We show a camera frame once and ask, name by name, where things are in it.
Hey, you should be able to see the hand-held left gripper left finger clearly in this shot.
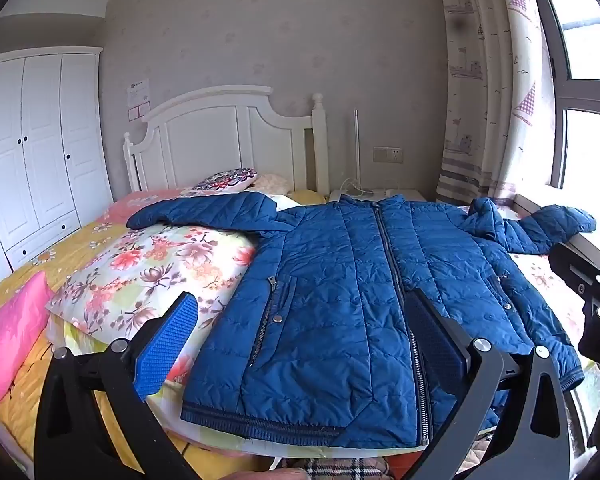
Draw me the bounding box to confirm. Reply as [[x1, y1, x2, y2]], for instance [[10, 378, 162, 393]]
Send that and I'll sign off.
[[32, 291, 201, 480]]

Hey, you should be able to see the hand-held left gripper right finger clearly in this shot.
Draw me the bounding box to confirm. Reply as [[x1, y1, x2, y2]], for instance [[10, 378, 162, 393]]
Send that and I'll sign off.
[[404, 290, 578, 480]]

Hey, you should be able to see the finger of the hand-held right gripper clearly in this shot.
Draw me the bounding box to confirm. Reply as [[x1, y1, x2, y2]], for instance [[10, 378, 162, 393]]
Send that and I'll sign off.
[[549, 242, 600, 295]]

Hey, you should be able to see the blue quilted jacket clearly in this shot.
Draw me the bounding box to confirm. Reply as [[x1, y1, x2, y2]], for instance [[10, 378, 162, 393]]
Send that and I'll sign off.
[[126, 192, 597, 448]]

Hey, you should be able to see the white window ledge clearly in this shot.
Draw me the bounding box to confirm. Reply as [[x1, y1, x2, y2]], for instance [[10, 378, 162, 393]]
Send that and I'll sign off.
[[515, 192, 600, 281]]

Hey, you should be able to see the floral quilt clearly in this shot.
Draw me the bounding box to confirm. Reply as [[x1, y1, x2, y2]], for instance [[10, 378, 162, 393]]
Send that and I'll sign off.
[[46, 192, 600, 466]]

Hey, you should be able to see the yellow floral bedsheet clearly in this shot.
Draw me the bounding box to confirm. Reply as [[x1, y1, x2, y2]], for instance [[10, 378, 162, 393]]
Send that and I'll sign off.
[[0, 187, 281, 480]]

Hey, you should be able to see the white nightstand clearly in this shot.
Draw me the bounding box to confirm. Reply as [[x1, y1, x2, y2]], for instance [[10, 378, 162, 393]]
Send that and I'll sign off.
[[328, 188, 426, 205]]

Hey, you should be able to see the pink cushion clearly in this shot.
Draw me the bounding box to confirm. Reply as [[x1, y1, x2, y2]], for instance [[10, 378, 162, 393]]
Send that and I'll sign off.
[[0, 271, 55, 406]]

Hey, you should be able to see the plaid cloth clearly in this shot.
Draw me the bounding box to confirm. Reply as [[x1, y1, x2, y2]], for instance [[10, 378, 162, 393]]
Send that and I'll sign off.
[[280, 452, 491, 480]]

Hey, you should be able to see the patterned purple pillow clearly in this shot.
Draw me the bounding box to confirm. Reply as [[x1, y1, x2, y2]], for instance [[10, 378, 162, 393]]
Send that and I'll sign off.
[[192, 167, 258, 192]]

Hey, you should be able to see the yellow pillow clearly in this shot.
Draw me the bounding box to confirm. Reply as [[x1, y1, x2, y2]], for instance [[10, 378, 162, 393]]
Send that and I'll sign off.
[[287, 188, 326, 206]]

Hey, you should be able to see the printed curtain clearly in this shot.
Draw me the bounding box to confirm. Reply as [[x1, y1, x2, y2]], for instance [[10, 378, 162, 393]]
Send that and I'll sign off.
[[435, 0, 556, 206]]

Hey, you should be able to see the cream pillow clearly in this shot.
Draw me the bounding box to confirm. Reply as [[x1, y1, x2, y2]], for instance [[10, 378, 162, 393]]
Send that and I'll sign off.
[[250, 174, 293, 196]]

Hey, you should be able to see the white lamp pole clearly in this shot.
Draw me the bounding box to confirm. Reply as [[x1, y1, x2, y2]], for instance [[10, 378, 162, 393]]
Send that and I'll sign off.
[[352, 108, 363, 193]]

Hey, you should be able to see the window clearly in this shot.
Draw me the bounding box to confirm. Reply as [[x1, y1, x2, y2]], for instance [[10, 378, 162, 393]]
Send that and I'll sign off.
[[525, 0, 600, 191]]

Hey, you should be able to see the white bed headboard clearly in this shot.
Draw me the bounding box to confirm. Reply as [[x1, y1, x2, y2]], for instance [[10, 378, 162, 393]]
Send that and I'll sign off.
[[123, 85, 329, 196]]

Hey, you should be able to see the white wardrobe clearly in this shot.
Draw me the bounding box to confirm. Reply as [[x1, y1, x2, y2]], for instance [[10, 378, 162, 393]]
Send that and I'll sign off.
[[0, 46, 113, 301]]

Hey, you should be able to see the paper wall note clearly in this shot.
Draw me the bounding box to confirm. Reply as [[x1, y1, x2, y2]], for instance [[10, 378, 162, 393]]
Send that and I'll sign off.
[[127, 79, 152, 121]]

